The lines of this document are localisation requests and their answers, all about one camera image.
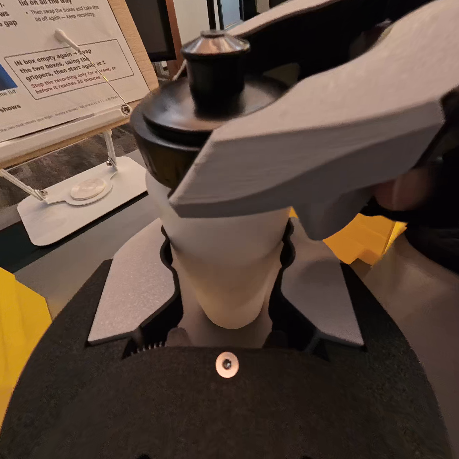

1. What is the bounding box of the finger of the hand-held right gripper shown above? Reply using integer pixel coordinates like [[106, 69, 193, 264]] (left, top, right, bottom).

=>
[[168, 0, 459, 241], [229, 0, 338, 37]]

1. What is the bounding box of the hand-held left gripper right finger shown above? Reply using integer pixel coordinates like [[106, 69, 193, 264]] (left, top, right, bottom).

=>
[[268, 219, 365, 352]]

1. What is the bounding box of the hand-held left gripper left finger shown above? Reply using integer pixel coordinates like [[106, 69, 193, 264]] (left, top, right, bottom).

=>
[[88, 219, 185, 348]]

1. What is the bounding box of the yellow plastic bin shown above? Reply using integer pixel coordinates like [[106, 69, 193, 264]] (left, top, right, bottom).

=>
[[0, 267, 53, 395], [322, 211, 408, 267]]

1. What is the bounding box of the white plastic bottle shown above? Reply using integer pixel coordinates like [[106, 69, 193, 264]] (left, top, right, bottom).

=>
[[144, 171, 293, 330]]

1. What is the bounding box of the black bottle lid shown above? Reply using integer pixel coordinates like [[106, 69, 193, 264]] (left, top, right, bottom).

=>
[[129, 30, 299, 191]]

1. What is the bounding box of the white stand base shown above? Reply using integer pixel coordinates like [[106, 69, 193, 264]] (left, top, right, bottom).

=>
[[16, 156, 149, 247]]

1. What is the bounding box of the round white disc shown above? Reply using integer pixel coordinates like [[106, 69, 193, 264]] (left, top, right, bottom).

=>
[[70, 178, 107, 201]]

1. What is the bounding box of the instruction sheet on stand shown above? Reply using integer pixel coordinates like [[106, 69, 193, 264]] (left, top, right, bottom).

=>
[[0, 0, 159, 170]]

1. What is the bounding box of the white paper sign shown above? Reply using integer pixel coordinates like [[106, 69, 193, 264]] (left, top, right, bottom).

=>
[[0, 0, 151, 134]]

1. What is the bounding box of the wooden post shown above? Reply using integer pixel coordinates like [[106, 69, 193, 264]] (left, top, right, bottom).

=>
[[166, 0, 184, 72]]

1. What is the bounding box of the white cable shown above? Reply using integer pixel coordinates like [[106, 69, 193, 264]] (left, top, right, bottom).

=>
[[171, 58, 189, 82]]

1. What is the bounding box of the metal stand bracket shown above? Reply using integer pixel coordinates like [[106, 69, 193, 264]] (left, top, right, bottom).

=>
[[0, 130, 120, 206]]

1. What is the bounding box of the thin gold cord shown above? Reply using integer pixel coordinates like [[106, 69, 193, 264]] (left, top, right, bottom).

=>
[[76, 46, 128, 109]]

